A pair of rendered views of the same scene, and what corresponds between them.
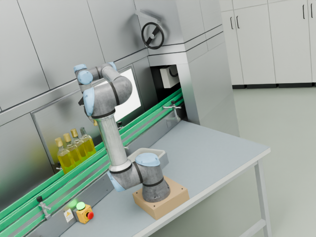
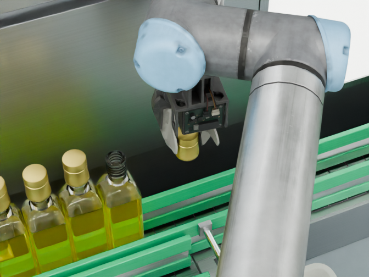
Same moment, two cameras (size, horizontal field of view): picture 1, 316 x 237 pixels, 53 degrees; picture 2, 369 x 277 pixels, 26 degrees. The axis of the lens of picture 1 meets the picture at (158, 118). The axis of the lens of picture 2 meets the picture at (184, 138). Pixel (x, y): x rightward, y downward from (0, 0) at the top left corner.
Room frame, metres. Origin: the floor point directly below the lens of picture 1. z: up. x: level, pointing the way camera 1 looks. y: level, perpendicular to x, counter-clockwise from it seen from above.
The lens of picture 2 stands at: (1.22, 0.04, 2.02)
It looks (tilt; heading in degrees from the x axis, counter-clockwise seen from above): 49 degrees down; 27
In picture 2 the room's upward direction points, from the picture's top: straight up
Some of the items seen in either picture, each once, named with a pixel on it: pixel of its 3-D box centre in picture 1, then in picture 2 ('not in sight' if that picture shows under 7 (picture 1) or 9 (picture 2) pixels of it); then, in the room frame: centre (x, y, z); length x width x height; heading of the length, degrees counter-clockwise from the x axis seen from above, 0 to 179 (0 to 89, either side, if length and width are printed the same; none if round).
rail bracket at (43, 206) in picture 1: (46, 209); not in sight; (1.36, 0.64, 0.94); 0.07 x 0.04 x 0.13; 50
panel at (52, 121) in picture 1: (96, 109); (240, 44); (2.12, 0.40, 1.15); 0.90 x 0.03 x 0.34; 140
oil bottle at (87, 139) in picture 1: (89, 150); (121, 220); (1.83, 0.46, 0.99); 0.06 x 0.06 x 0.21; 50
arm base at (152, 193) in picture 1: (154, 185); not in sight; (1.45, 0.10, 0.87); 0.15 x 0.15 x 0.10
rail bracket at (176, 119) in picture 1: (173, 114); not in sight; (2.34, -0.12, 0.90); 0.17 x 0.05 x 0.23; 50
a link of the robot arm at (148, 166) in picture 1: (147, 167); not in sight; (1.45, 0.11, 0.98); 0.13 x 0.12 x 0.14; 106
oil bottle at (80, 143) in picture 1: (82, 155); (85, 230); (1.79, 0.50, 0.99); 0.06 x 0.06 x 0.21; 49
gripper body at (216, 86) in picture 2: not in sight; (193, 81); (1.88, 0.37, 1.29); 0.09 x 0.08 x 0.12; 42
